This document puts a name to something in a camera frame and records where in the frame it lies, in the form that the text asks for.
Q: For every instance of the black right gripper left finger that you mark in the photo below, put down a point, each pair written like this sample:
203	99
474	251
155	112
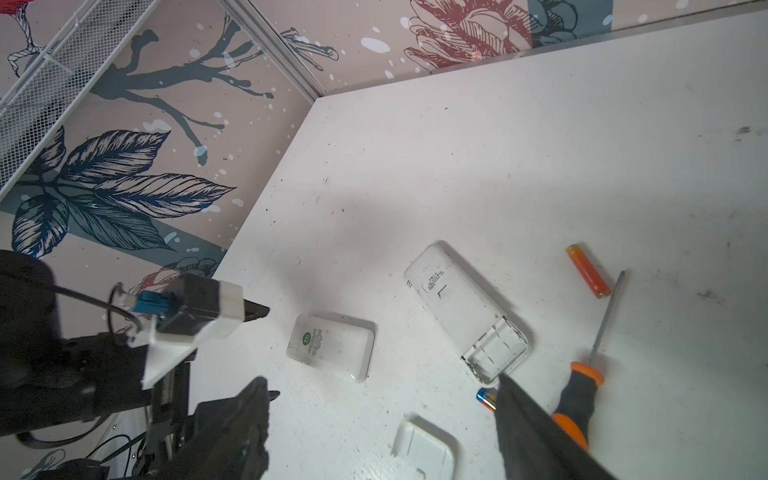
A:
232	444

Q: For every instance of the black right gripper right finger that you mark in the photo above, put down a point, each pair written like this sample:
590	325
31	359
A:
532	445

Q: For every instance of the orange black screwdriver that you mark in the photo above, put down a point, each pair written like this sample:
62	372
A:
577	399

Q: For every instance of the white remote control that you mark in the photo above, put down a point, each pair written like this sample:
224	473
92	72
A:
486	336

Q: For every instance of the white air conditioner remote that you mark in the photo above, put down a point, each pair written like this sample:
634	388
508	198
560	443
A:
335	344

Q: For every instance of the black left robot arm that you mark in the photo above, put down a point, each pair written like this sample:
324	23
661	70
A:
47	380

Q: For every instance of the red AA battery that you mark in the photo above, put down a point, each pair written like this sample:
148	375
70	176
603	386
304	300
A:
588	271

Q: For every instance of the white mesh wall shelf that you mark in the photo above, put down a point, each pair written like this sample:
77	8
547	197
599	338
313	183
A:
59	78

